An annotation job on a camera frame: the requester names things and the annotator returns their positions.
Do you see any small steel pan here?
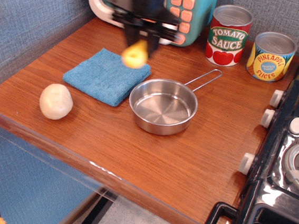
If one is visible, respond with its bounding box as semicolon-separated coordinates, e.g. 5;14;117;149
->
129;69;222;136

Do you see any black toy stove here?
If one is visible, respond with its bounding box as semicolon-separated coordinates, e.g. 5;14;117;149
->
205;67;299;224

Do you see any toy knife yellow handle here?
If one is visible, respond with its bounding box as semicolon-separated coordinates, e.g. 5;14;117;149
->
121;40;149;69

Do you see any blue folded towel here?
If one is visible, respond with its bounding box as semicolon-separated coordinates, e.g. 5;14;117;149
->
63;48;151;107

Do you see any white toy potato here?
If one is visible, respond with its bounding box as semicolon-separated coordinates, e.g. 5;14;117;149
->
39;83;73;120

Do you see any white stove knob top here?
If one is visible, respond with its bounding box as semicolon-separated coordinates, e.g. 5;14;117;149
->
269;90;284;108

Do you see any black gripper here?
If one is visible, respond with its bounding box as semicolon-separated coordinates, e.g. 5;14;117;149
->
107;0;182;58

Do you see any tomato sauce can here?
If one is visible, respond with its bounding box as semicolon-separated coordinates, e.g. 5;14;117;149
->
205;5;253;67

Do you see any white stove knob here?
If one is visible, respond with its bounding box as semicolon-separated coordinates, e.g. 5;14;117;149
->
239;152;255;175
269;90;284;108
260;109;275;129

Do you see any pineapple slices can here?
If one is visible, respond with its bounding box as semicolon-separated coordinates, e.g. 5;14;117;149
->
246;32;297;82

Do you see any white stove knob middle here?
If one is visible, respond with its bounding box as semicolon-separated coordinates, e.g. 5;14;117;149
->
260;109;275;129

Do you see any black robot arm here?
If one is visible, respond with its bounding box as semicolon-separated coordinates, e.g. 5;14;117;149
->
108;0;181;56

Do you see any white stove knob bottom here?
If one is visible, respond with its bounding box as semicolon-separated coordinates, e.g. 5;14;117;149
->
239;152;255;175

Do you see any teal toy microwave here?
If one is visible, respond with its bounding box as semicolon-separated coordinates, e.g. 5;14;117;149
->
89;0;217;46

